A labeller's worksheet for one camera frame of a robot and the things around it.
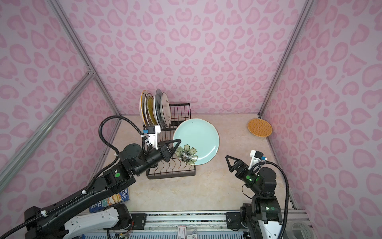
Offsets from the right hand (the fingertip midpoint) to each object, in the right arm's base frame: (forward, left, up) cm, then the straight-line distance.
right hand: (229, 160), depth 68 cm
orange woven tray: (+39, -31, -24) cm, 56 cm away
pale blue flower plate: (+3, +13, +11) cm, 18 cm away
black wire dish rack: (+6, +28, -23) cm, 37 cm away
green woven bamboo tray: (+23, +39, +9) cm, 46 cm away
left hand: (+2, +21, +14) cm, 25 cm away
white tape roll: (-24, -36, -23) cm, 49 cm away
